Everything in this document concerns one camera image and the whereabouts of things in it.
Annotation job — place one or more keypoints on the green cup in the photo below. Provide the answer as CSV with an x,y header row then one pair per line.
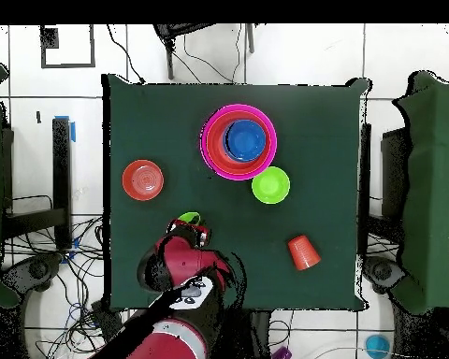
x,y
189,218

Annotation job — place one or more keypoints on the small dark blue bowl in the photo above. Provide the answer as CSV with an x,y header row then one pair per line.
x,y
245,140

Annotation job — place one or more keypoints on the orange cup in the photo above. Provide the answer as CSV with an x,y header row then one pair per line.
x,y
303,254

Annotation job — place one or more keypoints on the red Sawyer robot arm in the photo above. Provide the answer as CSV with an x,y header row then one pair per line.
x,y
183,261

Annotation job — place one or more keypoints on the small orange bowl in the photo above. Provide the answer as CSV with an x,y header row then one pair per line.
x,y
143,180

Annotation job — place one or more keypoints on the large orange bowl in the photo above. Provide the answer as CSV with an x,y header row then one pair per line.
x,y
213,149

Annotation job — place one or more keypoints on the small green bowl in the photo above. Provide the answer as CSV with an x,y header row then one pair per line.
x,y
271,185

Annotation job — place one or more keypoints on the black power brick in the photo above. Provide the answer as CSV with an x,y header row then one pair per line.
x,y
106,321

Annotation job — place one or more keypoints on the large pink bowl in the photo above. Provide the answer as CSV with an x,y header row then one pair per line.
x,y
239,107

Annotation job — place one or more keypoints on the dark green tablecloth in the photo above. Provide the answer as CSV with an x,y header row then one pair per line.
x,y
321,224

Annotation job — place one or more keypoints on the black metal stand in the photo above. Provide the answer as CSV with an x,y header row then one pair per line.
x,y
394,168
61,168

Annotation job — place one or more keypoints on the blue tape strip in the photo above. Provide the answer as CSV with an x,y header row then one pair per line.
x,y
73,132

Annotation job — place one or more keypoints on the small purple object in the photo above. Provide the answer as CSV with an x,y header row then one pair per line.
x,y
282,354

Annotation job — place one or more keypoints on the blue disc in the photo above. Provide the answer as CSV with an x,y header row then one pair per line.
x,y
377,346

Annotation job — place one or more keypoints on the black camera tripod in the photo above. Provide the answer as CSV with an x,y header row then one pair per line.
x,y
169,56

